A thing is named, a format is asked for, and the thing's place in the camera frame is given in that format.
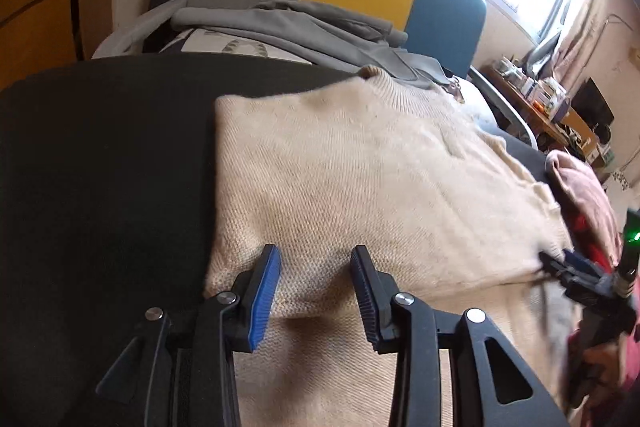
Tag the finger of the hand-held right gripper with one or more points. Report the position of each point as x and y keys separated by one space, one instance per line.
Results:
x=552 y=263
x=580 y=263

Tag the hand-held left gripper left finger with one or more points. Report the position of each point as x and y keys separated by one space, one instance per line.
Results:
x=262 y=297

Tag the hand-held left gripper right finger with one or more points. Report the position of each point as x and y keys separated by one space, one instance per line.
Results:
x=362 y=297

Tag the cream knit sweater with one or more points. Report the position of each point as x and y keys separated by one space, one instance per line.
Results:
x=375 y=187

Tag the dusty pink garment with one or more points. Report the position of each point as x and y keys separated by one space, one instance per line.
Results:
x=580 y=187

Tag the wooden desk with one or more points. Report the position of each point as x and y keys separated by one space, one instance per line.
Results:
x=545 y=122

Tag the black monitor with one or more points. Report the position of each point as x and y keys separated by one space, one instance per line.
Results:
x=592 y=102

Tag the pile of desk clutter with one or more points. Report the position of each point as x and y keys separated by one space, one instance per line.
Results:
x=540 y=92

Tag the pinkish side curtain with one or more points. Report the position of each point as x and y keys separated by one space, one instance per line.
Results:
x=585 y=22

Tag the printed white bedsheet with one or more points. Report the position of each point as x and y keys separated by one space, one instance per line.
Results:
x=225 y=42

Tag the grey hoodie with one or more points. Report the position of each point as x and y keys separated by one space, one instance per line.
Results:
x=320 y=42

